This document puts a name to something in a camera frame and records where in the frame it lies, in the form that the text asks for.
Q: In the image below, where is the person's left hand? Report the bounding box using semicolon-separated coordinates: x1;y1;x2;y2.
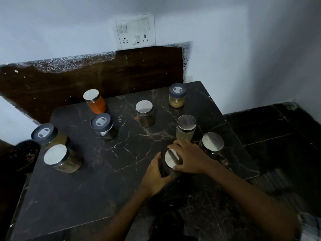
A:
140;152;174;196

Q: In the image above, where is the person's right hand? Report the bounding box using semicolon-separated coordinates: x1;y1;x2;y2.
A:
167;139;217;175

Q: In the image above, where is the person's left forearm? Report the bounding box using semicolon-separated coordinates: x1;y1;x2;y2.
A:
93;185;154;241

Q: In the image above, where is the person's right forearm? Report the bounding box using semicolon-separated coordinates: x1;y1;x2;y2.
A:
205;162;302;241

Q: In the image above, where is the green spice jar silver lid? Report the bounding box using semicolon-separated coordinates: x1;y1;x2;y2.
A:
176;114;197;143

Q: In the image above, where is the dark glass jar silver lid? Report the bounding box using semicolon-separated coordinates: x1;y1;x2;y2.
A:
199;132;225;159

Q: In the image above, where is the dark spice jar silver lid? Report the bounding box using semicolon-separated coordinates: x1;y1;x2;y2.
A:
135;100;155;128

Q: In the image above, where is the dark spice jar grey lid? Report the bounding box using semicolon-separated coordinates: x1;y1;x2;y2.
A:
90;113;118;141

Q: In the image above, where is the yellow paste jar grey lid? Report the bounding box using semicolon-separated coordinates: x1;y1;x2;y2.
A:
169;83;187;108

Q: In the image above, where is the orange spice jar silver lid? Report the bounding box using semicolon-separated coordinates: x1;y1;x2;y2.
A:
83;89;107;115

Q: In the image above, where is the large brown jar silver lid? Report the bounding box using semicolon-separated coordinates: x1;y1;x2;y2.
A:
44;144;83;174

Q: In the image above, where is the grey striped floor mat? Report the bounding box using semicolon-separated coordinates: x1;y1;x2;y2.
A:
253;168;305;198

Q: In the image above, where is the brown wooden board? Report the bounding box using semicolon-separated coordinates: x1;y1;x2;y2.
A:
0;42;194;124

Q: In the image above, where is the brown spice jar grey lid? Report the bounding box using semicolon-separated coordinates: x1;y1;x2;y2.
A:
31;123;70;149

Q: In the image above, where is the white wall switch board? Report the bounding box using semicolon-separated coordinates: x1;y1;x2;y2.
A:
115;14;156;49

